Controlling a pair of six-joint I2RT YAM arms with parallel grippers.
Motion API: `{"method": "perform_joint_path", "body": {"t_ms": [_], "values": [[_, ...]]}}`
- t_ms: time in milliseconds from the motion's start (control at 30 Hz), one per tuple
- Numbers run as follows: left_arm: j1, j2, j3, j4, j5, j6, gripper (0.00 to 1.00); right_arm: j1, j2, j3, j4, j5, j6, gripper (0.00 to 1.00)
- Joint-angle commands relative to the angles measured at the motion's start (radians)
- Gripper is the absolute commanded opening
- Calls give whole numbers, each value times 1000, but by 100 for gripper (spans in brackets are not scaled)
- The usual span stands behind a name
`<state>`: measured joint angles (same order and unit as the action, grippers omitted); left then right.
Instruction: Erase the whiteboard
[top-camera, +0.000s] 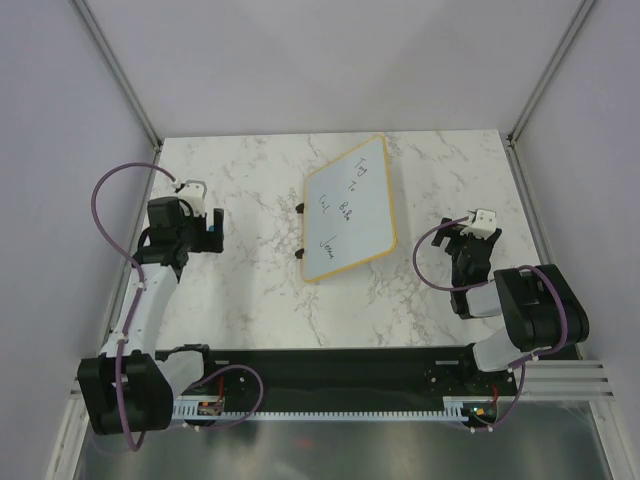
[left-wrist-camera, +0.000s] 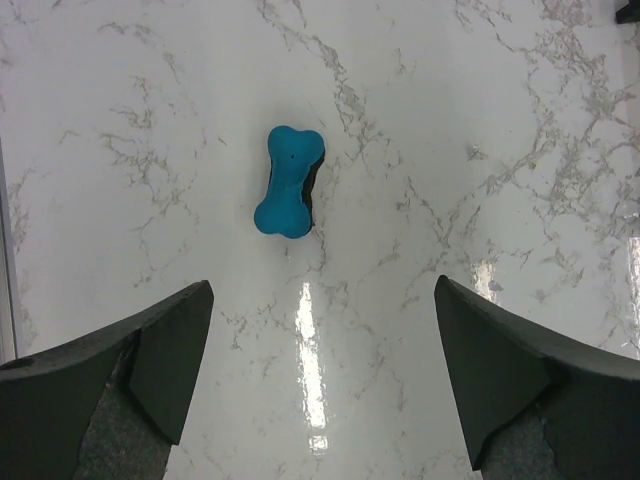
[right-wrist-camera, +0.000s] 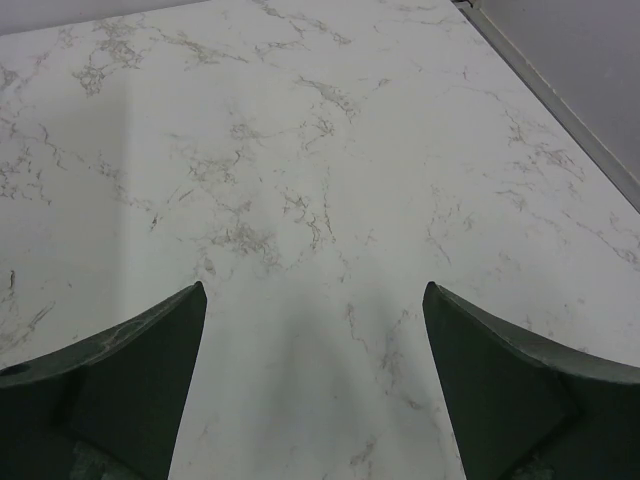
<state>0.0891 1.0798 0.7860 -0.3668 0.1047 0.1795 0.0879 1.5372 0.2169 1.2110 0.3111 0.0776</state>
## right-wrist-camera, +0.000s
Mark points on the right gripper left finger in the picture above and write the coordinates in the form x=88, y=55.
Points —
x=106, y=407

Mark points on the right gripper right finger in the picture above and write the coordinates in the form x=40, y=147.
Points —
x=525, y=407

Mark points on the aluminium frame rail right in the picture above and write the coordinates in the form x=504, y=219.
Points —
x=610, y=166

